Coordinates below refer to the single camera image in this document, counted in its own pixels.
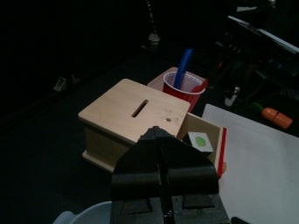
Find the orange toy carrot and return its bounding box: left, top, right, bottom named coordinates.
left=249, top=101, right=295, bottom=130

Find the toy sushi roll green centre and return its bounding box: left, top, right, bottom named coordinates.
left=186, top=130, right=215, bottom=154

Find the blue toy utensil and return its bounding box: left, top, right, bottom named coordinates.
left=172, top=47, right=195, bottom=90

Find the red plastic cup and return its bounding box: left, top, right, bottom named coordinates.
left=162, top=71, right=208, bottom=113

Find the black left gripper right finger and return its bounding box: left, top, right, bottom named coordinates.
left=155, top=125, right=231, bottom=224

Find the pale blue toy pot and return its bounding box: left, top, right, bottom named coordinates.
left=51, top=200, right=115, bottom=224

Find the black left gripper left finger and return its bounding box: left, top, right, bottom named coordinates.
left=110, top=125, right=164, bottom=224

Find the white cutting board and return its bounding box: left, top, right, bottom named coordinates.
left=200, top=103, right=299, bottom=224

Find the wooden drawer with red front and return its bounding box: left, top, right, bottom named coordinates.
left=176, top=112, right=229, bottom=179

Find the wooden box with slot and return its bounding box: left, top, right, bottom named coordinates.
left=78, top=78, right=192, bottom=173

